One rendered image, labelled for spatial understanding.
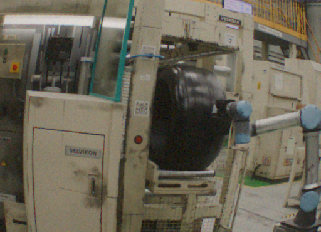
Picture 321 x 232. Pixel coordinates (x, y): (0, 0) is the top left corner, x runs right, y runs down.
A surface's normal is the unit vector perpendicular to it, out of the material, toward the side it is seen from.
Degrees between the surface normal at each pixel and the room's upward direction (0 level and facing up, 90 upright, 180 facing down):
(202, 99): 65
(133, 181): 90
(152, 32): 90
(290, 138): 90
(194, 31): 90
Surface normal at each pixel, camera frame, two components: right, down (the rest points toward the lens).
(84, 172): 0.32, 0.08
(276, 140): -0.87, -0.07
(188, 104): 0.08, -0.24
